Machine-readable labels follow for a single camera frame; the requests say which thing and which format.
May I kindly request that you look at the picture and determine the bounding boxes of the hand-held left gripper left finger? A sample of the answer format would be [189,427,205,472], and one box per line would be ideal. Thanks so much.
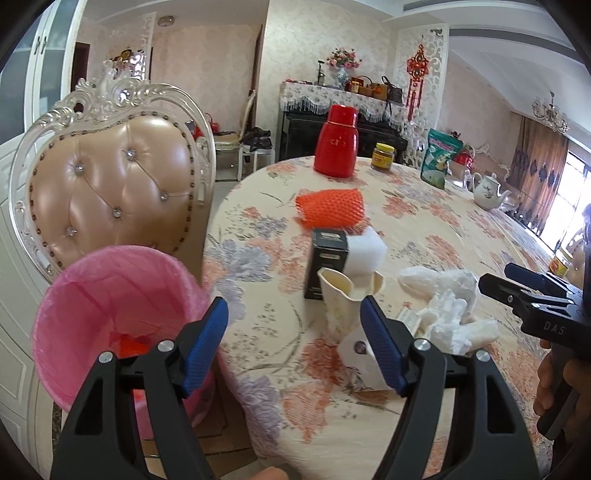
[50,296,230,480]

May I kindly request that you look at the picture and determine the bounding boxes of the person's right forearm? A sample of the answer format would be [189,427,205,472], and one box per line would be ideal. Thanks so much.
[551,355,591,480]

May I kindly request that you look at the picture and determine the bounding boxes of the ornate tufted leather chair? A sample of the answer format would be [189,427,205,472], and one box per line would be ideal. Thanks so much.
[9,60,218,284]

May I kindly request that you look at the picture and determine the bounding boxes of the red plastic scrap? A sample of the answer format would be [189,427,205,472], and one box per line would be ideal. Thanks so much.
[110,333,153,358]

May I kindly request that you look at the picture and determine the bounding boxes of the white ornate sofa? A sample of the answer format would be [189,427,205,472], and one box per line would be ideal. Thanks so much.
[455,143,511,183]

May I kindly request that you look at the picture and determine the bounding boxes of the red thermos jug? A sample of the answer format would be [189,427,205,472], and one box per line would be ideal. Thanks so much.
[314,104,360,176]

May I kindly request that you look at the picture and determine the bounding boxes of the white porcelain teapot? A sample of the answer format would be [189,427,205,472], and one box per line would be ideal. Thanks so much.
[463,170,513,212]

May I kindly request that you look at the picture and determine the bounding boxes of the dark handbag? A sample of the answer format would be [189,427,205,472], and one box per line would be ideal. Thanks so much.
[381,75,404,103]

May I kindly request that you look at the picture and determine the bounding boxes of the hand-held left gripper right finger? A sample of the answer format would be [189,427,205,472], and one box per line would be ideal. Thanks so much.
[359,295,541,480]

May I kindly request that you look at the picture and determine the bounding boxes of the person's right hand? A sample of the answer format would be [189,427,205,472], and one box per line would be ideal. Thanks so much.
[533,352,557,418]

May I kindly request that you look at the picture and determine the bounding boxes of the white glass-door cabinet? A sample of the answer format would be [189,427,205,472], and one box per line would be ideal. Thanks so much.
[0,0,88,462]

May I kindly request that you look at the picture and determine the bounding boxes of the cream paper cup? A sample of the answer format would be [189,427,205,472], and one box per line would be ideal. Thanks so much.
[318,268,385,342]

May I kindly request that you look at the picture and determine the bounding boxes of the tall white lattice partition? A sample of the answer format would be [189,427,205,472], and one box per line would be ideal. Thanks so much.
[399,25,448,167]

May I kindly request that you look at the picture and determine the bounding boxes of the black upright piano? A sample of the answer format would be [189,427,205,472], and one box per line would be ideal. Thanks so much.
[277,111,409,167]

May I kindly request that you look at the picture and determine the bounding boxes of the red knot wall ornament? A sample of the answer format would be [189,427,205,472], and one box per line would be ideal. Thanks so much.
[405,44,429,121]

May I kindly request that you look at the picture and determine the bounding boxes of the white plastic wrappers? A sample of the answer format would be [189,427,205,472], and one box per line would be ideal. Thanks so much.
[406,288,500,356]

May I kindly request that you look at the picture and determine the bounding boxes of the white carved lattice screen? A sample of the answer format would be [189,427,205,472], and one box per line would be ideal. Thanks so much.
[121,14,155,84]

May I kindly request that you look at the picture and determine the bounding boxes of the crystal chandelier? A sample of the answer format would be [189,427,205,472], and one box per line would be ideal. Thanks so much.
[531,91,570,136]

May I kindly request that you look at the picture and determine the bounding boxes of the small white cardboard box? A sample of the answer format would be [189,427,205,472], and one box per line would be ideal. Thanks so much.
[337,325,407,393]

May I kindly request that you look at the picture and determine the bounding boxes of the orange foam net sleeve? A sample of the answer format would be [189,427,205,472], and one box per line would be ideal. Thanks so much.
[295,187,364,232]

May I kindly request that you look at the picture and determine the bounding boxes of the white plastic bag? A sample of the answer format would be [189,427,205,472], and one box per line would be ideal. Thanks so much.
[398,267,478,305]

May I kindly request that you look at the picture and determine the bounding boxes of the lace piano cover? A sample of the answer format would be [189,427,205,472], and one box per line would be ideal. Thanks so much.
[281,80,416,125]

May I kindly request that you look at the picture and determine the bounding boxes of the vase of pink flowers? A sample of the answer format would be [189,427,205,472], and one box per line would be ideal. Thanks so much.
[327,47,363,90]

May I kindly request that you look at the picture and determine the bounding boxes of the white cushioned side chair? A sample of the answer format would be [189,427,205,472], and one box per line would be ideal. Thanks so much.
[215,90,257,181]

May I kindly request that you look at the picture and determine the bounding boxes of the black cardboard box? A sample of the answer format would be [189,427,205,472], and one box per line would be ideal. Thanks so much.
[303,228,349,301]

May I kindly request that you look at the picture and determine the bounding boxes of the yellow-lidded glass jar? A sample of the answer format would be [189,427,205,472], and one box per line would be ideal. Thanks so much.
[372,142,397,172]

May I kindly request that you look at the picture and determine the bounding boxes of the green snack bag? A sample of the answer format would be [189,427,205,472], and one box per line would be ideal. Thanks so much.
[420,129,464,190]

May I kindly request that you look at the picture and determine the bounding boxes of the brown wooden door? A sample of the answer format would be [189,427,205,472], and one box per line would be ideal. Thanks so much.
[74,42,90,88]

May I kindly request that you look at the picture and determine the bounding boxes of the white foam block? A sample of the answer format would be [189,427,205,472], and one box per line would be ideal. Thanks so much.
[346,228,389,282]

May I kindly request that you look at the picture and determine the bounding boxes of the brown patterned curtains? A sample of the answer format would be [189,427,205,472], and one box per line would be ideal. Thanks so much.
[512,115,568,236]

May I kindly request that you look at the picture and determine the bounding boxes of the pink trash bin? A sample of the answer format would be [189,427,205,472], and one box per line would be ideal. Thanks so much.
[32,244,218,444]

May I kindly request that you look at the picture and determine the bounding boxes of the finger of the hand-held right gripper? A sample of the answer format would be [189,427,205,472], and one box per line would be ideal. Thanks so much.
[478,273,578,319]
[504,263,575,296]

